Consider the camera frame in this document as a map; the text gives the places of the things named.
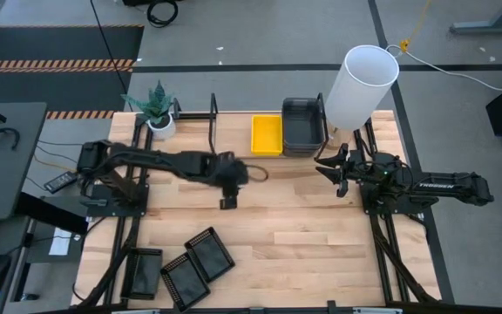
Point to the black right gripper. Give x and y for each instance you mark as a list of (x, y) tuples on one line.
[(355, 168)]

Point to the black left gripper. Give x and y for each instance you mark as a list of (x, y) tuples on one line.
[(232, 174)]

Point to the black plastic basket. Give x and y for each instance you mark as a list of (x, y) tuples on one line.
[(185, 282), (142, 275), (209, 254)]

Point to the yellow plastic basket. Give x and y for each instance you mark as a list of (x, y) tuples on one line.
[(267, 135)]

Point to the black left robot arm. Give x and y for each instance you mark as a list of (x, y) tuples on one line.
[(155, 159)]

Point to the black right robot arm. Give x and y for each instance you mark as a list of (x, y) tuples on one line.
[(451, 187)]

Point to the dark grey plastic bin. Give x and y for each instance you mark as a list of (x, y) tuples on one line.
[(302, 126)]

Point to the white cylindrical bin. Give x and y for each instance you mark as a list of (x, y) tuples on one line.
[(360, 87)]

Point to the snake plant in white pot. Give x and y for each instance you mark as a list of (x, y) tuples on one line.
[(159, 111)]

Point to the black remote control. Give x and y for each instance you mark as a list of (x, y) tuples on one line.
[(60, 182)]

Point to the white paper sheet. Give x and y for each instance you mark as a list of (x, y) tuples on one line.
[(60, 241)]

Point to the grey side table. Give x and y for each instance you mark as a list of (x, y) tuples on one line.
[(37, 275)]

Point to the grey desk leg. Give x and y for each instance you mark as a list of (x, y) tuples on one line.
[(486, 27)]

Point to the dark grey desk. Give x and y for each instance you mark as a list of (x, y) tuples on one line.
[(7, 174)]

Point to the black hazard striped floor mat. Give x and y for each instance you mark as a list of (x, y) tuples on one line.
[(59, 43)]

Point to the black aluminium rig frame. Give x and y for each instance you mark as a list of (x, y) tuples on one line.
[(103, 210)]

